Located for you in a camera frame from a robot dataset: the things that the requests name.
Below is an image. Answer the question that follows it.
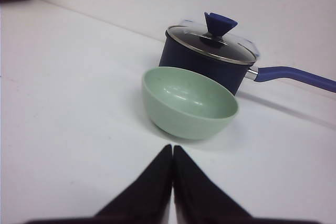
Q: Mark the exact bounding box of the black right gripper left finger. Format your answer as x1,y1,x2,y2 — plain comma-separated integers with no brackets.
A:
95,145,173,223

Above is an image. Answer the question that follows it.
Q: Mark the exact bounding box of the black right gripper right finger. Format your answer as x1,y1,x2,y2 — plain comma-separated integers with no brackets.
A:
173,145,253,223

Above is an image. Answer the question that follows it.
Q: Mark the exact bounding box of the light green bowl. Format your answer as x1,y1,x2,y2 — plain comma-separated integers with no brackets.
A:
142,67,239,140

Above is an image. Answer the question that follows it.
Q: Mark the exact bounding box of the dark blue saucepan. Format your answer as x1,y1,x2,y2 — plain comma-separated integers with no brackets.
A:
159,32,335,95

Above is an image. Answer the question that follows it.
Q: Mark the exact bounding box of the glass pot lid blue knob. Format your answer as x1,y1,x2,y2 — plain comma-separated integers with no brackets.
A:
166,12,260,65

